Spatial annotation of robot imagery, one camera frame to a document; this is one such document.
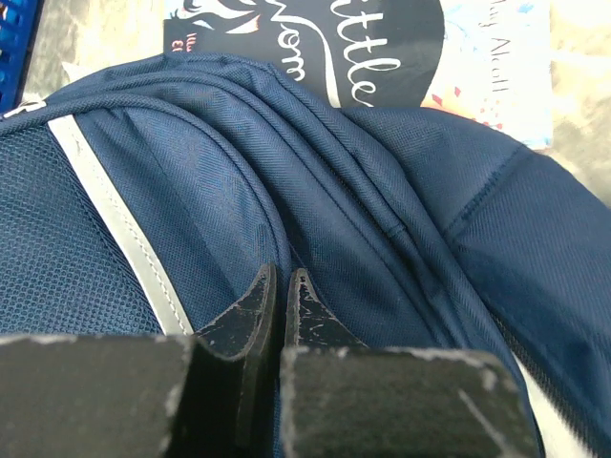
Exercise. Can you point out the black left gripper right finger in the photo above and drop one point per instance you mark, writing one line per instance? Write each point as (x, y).
(341, 398)

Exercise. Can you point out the blue plastic shopping basket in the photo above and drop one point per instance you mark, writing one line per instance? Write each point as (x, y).
(19, 24)

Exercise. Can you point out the navy blue student backpack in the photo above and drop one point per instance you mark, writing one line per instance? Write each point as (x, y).
(145, 198)

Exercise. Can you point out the Little Women book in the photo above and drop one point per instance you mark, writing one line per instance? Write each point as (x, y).
(488, 61)

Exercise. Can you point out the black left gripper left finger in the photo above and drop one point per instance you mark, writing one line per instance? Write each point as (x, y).
(206, 395)

